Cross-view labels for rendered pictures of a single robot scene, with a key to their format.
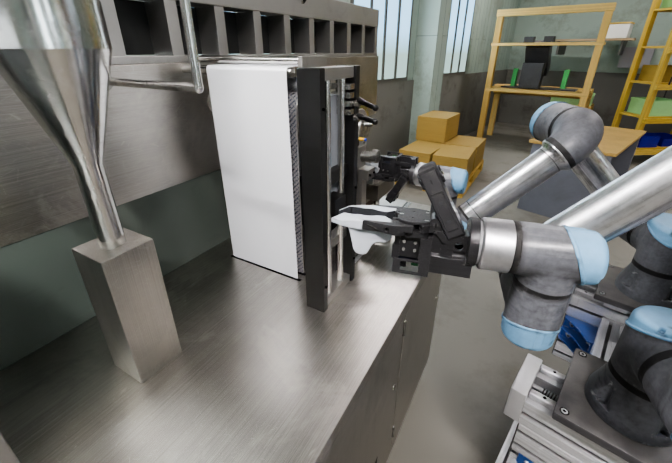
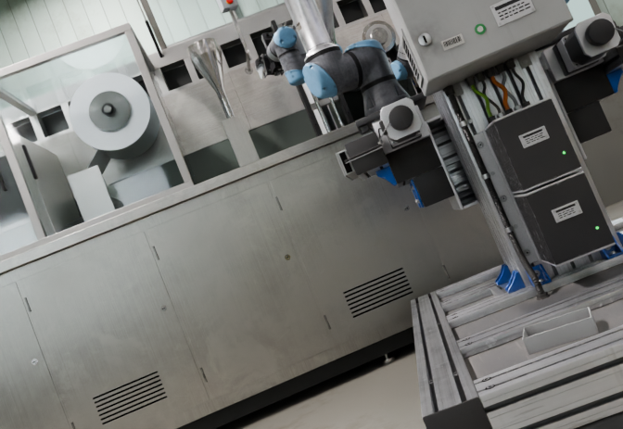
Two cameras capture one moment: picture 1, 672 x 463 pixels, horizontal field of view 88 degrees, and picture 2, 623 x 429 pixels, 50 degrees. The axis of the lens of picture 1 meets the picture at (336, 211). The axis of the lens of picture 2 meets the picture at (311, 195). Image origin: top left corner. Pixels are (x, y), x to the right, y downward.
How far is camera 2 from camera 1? 2.47 m
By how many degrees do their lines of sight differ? 60
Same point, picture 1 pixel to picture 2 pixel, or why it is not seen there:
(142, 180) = (273, 112)
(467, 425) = not seen: hidden behind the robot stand
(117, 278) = (228, 127)
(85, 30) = (206, 46)
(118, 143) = (259, 95)
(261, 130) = not seen: hidden behind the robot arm
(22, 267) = (227, 151)
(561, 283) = (276, 49)
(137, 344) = (240, 157)
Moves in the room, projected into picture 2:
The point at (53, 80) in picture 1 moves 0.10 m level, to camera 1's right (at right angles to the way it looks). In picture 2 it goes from (201, 63) to (210, 53)
